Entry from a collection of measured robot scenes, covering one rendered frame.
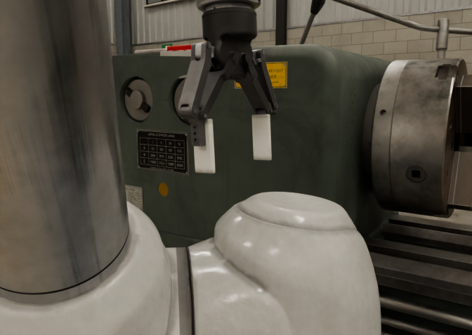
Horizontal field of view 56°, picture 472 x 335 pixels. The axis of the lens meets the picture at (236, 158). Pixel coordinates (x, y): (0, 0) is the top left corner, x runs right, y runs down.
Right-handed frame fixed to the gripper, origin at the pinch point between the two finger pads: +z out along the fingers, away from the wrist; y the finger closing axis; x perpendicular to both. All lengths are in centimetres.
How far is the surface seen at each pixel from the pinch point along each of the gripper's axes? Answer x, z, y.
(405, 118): -14.8, -3.8, 30.4
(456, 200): -21.7, 12.0, 38.6
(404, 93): -14.1, -8.2, 32.5
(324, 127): -4.8, -3.0, 19.0
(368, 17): 245, -150, 726
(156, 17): 816, -244, 769
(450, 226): -17, 23, 59
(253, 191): 9.9, 8.9, 18.0
